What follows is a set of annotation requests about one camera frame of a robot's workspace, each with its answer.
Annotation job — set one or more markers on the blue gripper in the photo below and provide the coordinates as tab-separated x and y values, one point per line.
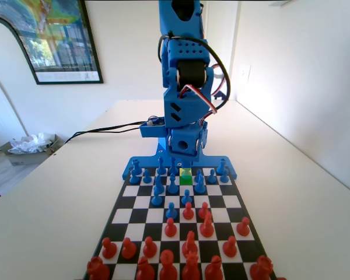
183	144

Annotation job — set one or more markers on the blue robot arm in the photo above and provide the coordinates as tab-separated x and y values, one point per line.
189	111

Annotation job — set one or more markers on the blue king chess piece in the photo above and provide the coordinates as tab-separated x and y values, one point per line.
172	167

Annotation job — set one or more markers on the blue plastic chess pawn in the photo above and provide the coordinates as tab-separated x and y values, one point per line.
211	177
198	172
224	176
156	199
146	177
171	212
133	178
186	198

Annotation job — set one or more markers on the blue plastic chess rook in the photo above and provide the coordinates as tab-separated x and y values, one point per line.
220	167
136	167

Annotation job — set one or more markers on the red chess queen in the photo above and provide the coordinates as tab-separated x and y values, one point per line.
191	268

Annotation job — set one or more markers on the red rook chess piece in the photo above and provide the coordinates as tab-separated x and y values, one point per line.
262	269
97	269

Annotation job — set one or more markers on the black and white chessboard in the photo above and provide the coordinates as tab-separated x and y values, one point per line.
146	216

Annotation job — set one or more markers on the blue table clamp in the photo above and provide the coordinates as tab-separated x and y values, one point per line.
219	95

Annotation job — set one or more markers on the white door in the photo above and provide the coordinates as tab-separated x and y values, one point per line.
218	29

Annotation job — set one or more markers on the grey cardboard box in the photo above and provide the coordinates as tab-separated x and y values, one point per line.
26	159

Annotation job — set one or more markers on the crumpled clear plastic wrap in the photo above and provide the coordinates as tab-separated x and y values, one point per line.
26	146

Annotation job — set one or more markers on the dark-edged white arched panel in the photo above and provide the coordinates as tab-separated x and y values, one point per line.
0	58

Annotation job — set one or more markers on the blue printed base plate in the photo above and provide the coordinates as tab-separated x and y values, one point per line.
148	161

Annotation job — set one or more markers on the blue gripper camera mount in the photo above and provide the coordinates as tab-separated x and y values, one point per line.
151	131

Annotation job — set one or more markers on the white wall switch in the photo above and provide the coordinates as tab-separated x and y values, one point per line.
246	75

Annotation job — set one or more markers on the black framed wall poster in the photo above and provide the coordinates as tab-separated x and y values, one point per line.
61	43

